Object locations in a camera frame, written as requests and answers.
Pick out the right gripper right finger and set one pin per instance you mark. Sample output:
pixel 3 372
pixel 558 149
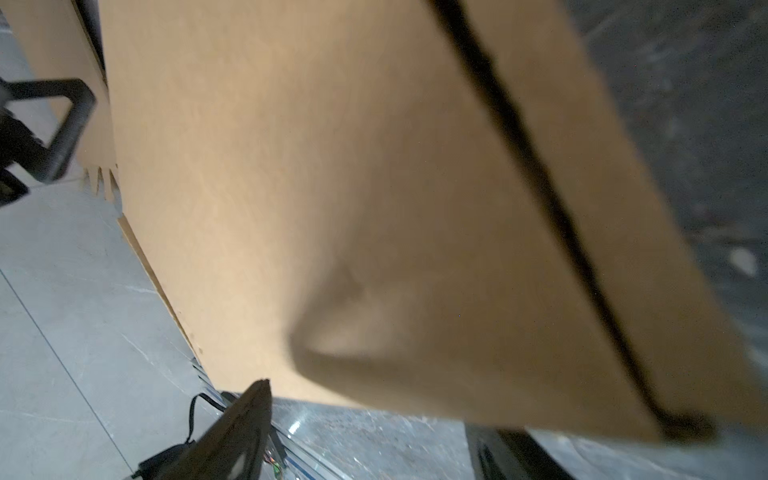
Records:
pixel 510 455

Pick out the brown cardboard box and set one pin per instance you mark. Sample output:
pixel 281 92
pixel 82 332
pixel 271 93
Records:
pixel 428 207

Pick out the brown cardboard sheet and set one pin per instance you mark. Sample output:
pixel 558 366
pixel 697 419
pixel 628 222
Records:
pixel 58 48

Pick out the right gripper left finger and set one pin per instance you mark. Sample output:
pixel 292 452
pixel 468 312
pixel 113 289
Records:
pixel 234 447

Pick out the aluminium mounting rail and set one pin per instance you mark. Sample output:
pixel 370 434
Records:
pixel 288 458

